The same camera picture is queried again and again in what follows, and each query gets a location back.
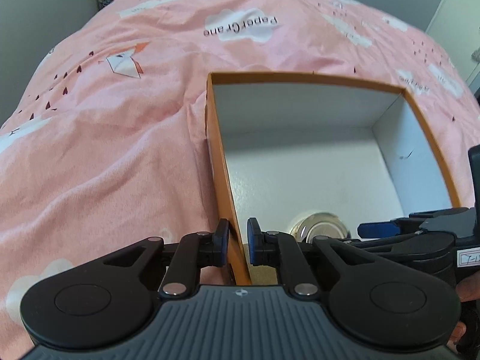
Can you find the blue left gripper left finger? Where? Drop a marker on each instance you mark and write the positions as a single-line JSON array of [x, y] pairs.
[[220, 240]]

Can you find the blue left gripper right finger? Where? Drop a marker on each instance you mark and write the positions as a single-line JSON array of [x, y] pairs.
[[388, 228]]

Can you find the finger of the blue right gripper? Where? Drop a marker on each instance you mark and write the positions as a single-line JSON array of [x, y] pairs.
[[255, 242]]

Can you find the round silver tin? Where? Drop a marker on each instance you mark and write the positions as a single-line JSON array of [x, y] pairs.
[[319, 224]]

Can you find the orange cardboard box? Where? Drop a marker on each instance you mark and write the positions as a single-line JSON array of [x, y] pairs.
[[286, 147]]

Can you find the person's right hand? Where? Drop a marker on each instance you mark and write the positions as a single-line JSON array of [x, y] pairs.
[[465, 337]]

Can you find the pink patterned bed duvet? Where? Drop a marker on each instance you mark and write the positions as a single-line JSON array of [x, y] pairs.
[[108, 143]]

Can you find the white door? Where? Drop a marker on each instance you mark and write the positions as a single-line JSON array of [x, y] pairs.
[[455, 26]]

